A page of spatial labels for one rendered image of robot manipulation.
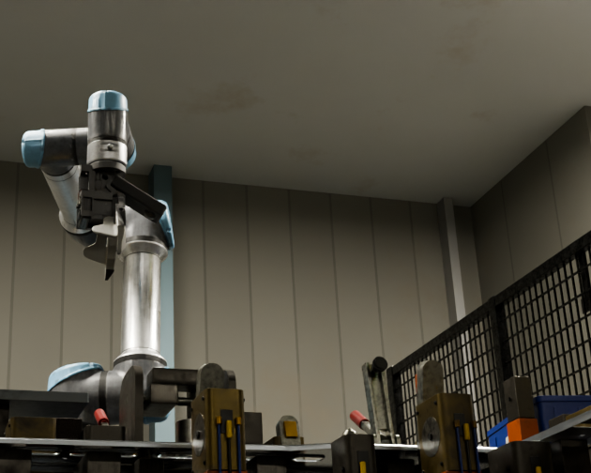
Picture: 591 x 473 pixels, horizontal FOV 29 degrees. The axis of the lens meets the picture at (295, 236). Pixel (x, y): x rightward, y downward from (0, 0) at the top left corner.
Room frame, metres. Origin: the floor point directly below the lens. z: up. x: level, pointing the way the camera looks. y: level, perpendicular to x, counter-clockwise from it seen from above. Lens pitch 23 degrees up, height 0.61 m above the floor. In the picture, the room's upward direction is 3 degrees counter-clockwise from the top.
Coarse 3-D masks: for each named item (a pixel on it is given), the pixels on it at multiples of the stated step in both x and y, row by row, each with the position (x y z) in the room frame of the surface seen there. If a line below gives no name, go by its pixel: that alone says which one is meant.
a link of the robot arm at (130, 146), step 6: (78, 132) 2.02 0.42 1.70; (84, 132) 2.01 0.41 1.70; (78, 138) 2.01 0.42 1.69; (84, 138) 2.01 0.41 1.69; (132, 138) 2.04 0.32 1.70; (78, 144) 2.01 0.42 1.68; (84, 144) 2.02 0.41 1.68; (132, 144) 2.04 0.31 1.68; (78, 150) 2.02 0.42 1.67; (84, 150) 2.02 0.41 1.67; (132, 150) 2.05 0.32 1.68; (78, 156) 2.03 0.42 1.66; (84, 156) 2.03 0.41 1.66; (132, 156) 2.07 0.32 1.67; (78, 162) 2.05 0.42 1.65; (84, 162) 2.05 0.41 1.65; (132, 162) 2.10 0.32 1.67; (126, 168) 2.10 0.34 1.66
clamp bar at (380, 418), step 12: (372, 360) 2.05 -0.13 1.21; (384, 360) 2.05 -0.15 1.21; (372, 372) 2.07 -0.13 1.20; (384, 372) 2.08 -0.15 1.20; (372, 384) 2.07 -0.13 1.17; (384, 384) 2.07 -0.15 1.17; (372, 396) 2.06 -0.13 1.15; (384, 396) 2.07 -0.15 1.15; (372, 408) 2.05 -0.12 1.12; (384, 408) 2.07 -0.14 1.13; (372, 420) 2.06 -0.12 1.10; (384, 420) 2.07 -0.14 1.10; (372, 432) 2.06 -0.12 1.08
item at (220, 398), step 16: (208, 400) 1.57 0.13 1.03; (224, 400) 1.58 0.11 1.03; (240, 400) 1.59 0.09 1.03; (192, 416) 1.64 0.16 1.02; (208, 416) 1.57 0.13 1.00; (224, 416) 1.58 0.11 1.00; (240, 416) 1.59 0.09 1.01; (192, 432) 1.64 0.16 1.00; (208, 432) 1.57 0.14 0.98; (224, 432) 1.58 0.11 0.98; (240, 432) 1.59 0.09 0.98; (192, 448) 1.64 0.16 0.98; (208, 448) 1.57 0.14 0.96; (224, 448) 1.58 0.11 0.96; (240, 448) 1.59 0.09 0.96; (192, 464) 1.64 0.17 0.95; (208, 464) 1.57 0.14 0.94; (224, 464) 1.58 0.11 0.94; (240, 464) 1.58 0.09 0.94
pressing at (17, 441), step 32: (0, 448) 1.67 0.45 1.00; (32, 448) 1.68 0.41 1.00; (64, 448) 1.69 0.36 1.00; (96, 448) 1.70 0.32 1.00; (128, 448) 1.71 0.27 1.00; (160, 448) 1.73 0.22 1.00; (256, 448) 1.73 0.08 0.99; (288, 448) 1.74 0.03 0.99; (320, 448) 1.74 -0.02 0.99; (384, 448) 1.77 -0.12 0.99; (416, 448) 1.79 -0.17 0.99; (480, 448) 1.84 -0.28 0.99
